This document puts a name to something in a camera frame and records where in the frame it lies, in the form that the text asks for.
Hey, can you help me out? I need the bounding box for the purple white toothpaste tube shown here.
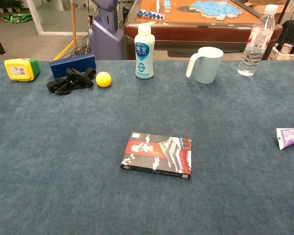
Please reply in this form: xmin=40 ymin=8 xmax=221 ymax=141
xmin=275 ymin=126 xmax=294 ymax=151

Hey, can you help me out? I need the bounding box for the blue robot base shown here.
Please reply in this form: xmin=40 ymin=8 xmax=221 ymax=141
xmin=88 ymin=0 xmax=125 ymax=61

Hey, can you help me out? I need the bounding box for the yellow ball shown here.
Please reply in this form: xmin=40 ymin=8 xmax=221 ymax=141
xmin=96 ymin=71 xmax=112 ymax=88

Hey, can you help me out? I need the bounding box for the white milk bottle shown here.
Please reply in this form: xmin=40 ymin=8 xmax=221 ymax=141
xmin=134 ymin=25 xmax=155 ymax=80

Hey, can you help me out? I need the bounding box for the brown mahjong table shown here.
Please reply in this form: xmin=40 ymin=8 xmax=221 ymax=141
xmin=123 ymin=0 xmax=284 ymax=60

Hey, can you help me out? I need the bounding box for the blue rectangular box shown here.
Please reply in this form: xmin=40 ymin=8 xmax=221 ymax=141
xmin=49 ymin=53 xmax=97 ymax=79

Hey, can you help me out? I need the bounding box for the blue white snake puzzle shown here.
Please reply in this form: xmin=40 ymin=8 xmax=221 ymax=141
xmin=136 ymin=9 xmax=165 ymax=21

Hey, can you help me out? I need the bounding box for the wooden pole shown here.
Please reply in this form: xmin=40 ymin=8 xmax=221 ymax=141
xmin=70 ymin=0 xmax=78 ymax=49

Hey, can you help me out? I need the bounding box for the blue mahjong tile cluster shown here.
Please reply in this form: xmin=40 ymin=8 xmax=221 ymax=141
xmin=188 ymin=0 xmax=243 ymax=21

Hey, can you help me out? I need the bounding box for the clear water bottle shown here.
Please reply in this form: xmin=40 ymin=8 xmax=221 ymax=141
xmin=237 ymin=4 xmax=279 ymax=77

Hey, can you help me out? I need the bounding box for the yellow green plastic box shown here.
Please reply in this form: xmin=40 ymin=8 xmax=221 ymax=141
xmin=3 ymin=58 xmax=41 ymax=82

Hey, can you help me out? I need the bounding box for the green bag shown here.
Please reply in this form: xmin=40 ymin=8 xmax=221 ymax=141
xmin=3 ymin=13 xmax=33 ymax=24

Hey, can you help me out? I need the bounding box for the black bag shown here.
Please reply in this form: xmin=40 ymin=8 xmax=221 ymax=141
xmin=276 ymin=20 xmax=294 ymax=53

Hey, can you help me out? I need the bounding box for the light blue handled cup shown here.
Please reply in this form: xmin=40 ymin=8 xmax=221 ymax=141
xmin=185 ymin=47 xmax=224 ymax=84

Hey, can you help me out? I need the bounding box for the black fabric strap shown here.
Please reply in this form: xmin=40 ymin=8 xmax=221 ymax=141
xmin=46 ymin=68 xmax=97 ymax=95

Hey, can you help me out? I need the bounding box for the black cable bundle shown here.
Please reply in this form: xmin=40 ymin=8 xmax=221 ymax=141
xmin=61 ymin=34 xmax=92 ymax=59

